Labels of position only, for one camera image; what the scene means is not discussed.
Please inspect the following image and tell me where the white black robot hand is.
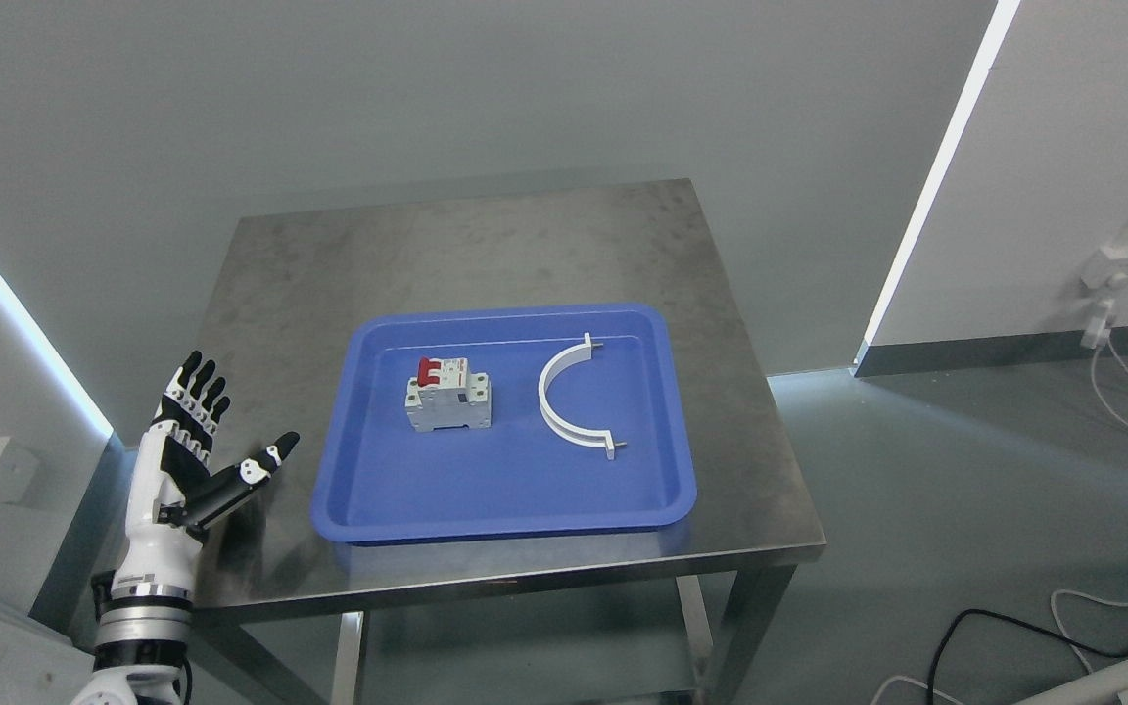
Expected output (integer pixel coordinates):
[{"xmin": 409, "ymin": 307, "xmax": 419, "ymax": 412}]
[{"xmin": 111, "ymin": 350, "xmax": 301, "ymax": 599}]

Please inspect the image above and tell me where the white curved pipe clamp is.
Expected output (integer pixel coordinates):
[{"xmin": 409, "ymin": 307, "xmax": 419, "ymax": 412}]
[{"xmin": 536, "ymin": 333, "xmax": 626, "ymax": 464}]

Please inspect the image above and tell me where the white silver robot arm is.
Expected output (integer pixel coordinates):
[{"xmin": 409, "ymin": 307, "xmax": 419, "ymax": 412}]
[{"xmin": 71, "ymin": 571, "xmax": 193, "ymax": 704}]

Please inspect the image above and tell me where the grey red circuit breaker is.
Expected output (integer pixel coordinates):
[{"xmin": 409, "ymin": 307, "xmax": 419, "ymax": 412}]
[{"xmin": 403, "ymin": 356, "xmax": 493, "ymax": 433}]

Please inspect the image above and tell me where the blue plastic tray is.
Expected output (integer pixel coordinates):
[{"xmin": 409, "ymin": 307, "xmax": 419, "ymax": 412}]
[{"xmin": 310, "ymin": 303, "xmax": 697, "ymax": 544}]

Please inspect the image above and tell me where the white wall socket with plug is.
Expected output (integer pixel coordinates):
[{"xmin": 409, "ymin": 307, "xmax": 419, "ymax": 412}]
[{"xmin": 1079, "ymin": 244, "xmax": 1128, "ymax": 350}]

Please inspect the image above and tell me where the stainless steel table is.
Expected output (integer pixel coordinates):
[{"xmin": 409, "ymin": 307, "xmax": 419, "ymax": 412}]
[{"xmin": 194, "ymin": 179, "xmax": 826, "ymax": 704}]

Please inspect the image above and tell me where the black cable on floor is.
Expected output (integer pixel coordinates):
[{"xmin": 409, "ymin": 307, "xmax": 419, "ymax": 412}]
[{"xmin": 926, "ymin": 608, "xmax": 1128, "ymax": 705}]

